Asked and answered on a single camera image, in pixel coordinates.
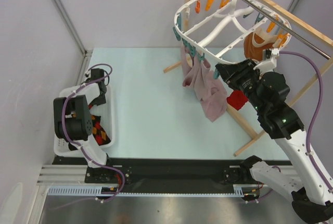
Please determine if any red beige fox sock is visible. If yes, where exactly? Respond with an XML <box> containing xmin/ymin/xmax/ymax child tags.
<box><xmin>226</xmin><ymin>90</ymin><xmax>248</xmax><ymax>110</ymax></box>

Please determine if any white round clip hanger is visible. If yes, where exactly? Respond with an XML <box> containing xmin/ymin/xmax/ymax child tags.
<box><xmin>173</xmin><ymin>0</ymin><xmax>291</xmax><ymax>64</ymax></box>

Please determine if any black argyle sock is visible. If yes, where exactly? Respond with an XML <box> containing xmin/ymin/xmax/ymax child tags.
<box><xmin>91</xmin><ymin>115</ymin><xmax>111</xmax><ymax>146</ymax></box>

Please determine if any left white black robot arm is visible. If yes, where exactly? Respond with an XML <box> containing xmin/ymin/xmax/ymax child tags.
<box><xmin>53</xmin><ymin>68</ymin><xmax>114</xmax><ymax>182</ymax></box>

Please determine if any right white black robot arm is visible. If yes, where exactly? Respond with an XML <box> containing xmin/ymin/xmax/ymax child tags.
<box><xmin>215</xmin><ymin>59</ymin><xmax>332</xmax><ymax>223</ymax></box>

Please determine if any mauve hanging sock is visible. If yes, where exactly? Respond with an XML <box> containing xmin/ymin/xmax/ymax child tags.
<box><xmin>181</xmin><ymin>47</ymin><xmax>227</xmax><ymax>122</ymax></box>

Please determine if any orange brown hanging sock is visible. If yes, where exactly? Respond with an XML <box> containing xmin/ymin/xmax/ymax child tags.
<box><xmin>244</xmin><ymin>28</ymin><xmax>278</xmax><ymax>61</ymax></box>

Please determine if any metal hanging rod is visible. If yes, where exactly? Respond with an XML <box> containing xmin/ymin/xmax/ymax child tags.
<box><xmin>242</xmin><ymin>0</ymin><xmax>332</xmax><ymax>60</ymax></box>

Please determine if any white plastic laundry basket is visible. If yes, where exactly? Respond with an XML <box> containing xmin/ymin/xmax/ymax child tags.
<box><xmin>53</xmin><ymin>84</ymin><xmax>116</xmax><ymax>157</ymax></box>

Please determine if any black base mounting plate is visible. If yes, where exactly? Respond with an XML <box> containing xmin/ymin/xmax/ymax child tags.
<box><xmin>52</xmin><ymin>157</ymin><xmax>261</xmax><ymax>193</ymax></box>

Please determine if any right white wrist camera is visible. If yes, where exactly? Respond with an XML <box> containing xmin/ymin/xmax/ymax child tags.
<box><xmin>253</xmin><ymin>48</ymin><xmax>279</xmax><ymax>74</ymax></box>

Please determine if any wooden drying rack frame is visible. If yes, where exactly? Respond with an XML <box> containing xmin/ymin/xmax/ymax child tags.
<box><xmin>163</xmin><ymin>0</ymin><xmax>333</xmax><ymax>157</ymax></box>

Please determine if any white slotted cable duct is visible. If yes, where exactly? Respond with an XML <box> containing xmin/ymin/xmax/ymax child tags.
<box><xmin>48</xmin><ymin>185</ymin><xmax>248</xmax><ymax>197</ymax></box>

